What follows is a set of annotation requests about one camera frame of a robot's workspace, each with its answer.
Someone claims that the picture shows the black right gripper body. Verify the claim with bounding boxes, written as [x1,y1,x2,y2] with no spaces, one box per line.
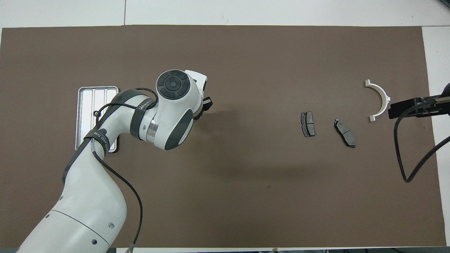
[418,83,450,116]

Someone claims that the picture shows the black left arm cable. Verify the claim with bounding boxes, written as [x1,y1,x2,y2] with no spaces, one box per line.
[92,88,143,252]

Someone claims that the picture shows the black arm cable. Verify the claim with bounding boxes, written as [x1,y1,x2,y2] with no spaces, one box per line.
[92,88,143,252]
[394,98,450,183]

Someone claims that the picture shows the silver metal tray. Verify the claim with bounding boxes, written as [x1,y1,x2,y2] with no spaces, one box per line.
[75,86,119,154]

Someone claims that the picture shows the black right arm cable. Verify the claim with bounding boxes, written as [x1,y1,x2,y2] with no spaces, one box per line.
[394,98,450,183]

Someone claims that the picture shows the rectangular dark brake pad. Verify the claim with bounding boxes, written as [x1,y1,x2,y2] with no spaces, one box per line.
[301,111,316,137]

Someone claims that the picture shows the white semicircular bracket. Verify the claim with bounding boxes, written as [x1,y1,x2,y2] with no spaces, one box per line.
[365,79,391,122]

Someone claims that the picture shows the elongated dark brake pad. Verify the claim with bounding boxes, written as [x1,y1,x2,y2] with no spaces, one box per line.
[334,118,356,148]

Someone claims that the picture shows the brown table mat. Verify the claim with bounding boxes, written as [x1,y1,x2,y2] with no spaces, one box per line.
[0,25,447,248]

